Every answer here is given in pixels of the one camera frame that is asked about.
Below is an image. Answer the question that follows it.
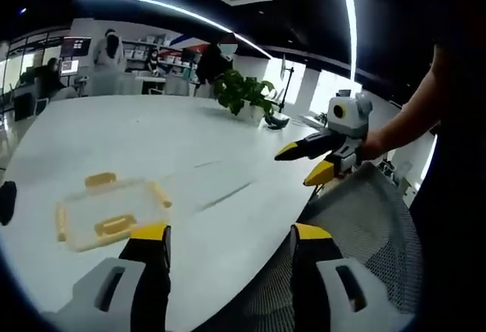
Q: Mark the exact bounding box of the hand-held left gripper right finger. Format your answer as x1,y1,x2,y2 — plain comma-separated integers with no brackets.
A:
290,222,418,332

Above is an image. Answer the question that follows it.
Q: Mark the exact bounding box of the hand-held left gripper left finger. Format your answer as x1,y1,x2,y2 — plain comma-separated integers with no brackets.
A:
41,223,172,332

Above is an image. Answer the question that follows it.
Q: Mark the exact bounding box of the black desk stand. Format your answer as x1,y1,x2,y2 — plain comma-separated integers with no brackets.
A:
264,65,296,131

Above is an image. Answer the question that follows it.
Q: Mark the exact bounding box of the grey mesh chair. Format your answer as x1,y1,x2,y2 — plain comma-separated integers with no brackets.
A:
227,160,425,332

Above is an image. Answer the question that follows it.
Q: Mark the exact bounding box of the green potted plant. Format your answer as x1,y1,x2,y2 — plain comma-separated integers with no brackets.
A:
211,68,277,123

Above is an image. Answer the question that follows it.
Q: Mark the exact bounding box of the clear lid with yellow clips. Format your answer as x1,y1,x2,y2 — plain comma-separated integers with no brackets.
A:
55,171,174,254

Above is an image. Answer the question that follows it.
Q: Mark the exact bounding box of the black rounded object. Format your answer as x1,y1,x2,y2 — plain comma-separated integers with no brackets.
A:
0,180,18,227

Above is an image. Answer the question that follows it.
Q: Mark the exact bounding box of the dark monitor screen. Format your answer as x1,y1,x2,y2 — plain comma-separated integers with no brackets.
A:
59,36,93,77

